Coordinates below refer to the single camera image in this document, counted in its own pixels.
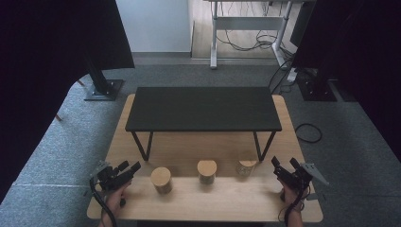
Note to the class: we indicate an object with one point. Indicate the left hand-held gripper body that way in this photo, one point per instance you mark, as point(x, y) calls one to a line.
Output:
point(105, 179)

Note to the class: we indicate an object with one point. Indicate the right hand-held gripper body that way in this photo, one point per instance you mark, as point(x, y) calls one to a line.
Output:
point(302, 178)

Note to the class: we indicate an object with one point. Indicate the wooden cylinder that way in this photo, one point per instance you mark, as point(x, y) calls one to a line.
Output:
point(161, 178)
point(246, 167)

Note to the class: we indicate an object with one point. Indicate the glass jar with wooden lid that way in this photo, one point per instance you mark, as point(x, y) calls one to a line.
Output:
point(207, 168)

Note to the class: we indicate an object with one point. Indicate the black metal shelf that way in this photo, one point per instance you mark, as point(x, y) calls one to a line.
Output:
point(205, 108)

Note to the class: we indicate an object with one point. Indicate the person's left hand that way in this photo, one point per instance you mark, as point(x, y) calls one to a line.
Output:
point(115, 200)

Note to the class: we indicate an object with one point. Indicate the person's right hand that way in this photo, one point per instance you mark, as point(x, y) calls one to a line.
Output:
point(291, 198)

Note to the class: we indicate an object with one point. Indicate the black stand base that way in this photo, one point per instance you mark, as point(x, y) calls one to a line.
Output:
point(105, 90)
point(317, 90)

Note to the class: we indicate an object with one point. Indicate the white power strip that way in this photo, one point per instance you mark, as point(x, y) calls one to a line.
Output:
point(292, 75)

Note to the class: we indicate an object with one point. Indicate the black curtain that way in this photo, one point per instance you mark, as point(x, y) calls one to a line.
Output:
point(41, 63)
point(362, 63)

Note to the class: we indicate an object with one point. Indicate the white desk frame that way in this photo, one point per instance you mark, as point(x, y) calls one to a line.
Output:
point(246, 22)

